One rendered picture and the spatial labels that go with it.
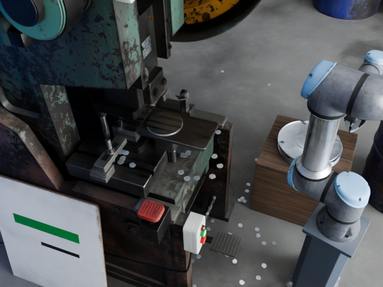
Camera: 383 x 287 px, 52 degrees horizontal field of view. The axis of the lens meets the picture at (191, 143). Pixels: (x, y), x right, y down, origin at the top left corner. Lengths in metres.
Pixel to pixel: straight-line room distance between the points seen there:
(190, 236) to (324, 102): 0.57
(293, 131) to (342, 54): 1.51
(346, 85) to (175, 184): 0.63
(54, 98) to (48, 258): 0.75
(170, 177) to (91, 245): 0.42
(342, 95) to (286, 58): 2.15
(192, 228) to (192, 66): 1.98
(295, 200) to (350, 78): 0.96
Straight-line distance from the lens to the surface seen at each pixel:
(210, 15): 1.46
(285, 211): 2.01
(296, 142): 1.89
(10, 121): 1.38
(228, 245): 1.77
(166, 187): 1.34
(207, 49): 3.27
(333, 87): 1.08
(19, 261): 1.95
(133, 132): 1.34
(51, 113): 1.31
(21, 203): 1.64
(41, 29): 0.92
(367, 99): 1.07
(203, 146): 1.27
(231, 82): 2.89
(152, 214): 1.13
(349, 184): 1.38
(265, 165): 1.82
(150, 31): 1.22
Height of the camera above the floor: 1.67
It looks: 44 degrees down
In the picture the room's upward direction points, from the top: 2 degrees counter-clockwise
